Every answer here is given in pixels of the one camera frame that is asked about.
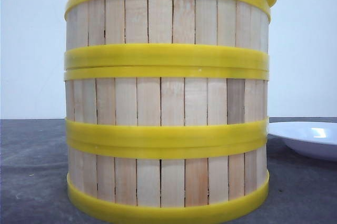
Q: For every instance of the bamboo steamer basket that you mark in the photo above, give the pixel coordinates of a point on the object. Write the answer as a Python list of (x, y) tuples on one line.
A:
[(167, 38), (204, 190), (156, 118)]

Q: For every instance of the white plate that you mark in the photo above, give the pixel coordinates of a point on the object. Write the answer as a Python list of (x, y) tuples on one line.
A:
[(311, 139)]

